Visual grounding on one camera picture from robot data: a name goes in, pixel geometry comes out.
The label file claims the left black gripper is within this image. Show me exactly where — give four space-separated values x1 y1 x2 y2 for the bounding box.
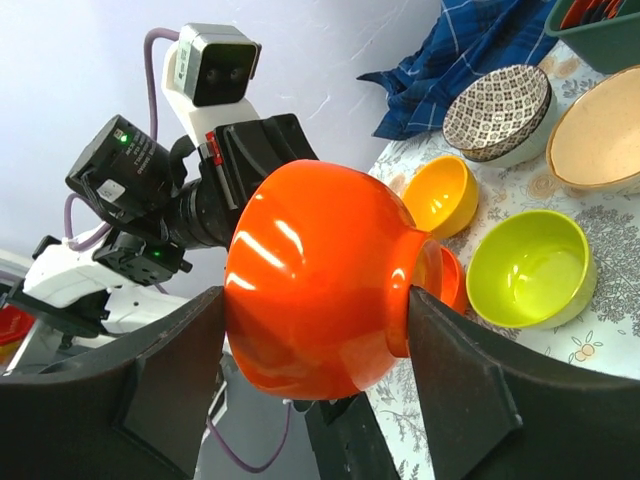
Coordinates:
167 113 317 250

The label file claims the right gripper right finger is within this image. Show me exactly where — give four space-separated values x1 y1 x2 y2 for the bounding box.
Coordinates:
408 287 639 479

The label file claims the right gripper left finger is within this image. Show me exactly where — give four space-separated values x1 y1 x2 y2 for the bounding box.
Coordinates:
1 287 225 479

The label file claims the orange bowl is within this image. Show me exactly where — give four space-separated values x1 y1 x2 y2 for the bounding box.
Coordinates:
440 246 468 315
224 160 442 400

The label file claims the lime green bowl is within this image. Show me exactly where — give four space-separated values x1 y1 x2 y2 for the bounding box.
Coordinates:
466 210 597 329

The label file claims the yellow bowl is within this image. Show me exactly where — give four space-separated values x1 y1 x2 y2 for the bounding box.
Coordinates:
401 155 479 240

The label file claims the brown patterned white bowl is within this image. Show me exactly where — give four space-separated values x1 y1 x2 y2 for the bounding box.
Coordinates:
442 64 557 168

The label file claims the beige bowl with drawing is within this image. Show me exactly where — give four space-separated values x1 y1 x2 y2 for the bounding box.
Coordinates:
546 66 639 195

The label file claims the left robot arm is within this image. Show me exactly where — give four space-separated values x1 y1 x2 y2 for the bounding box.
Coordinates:
5 114 314 338

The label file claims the blue plaid cloth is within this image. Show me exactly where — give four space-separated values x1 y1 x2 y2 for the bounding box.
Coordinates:
359 0 556 141

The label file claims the red black ties bottom left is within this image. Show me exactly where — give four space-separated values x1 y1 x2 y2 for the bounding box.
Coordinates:
560 0 624 30

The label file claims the green compartment tray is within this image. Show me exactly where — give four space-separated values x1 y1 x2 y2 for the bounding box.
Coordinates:
545 1 639 74

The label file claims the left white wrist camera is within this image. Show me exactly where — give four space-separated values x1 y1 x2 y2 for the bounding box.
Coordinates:
161 23 262 146

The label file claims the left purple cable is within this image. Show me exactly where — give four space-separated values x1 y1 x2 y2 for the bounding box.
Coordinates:
62 27 294 474

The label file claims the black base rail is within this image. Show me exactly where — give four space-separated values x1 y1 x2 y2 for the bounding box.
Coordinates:
305 393 399 480

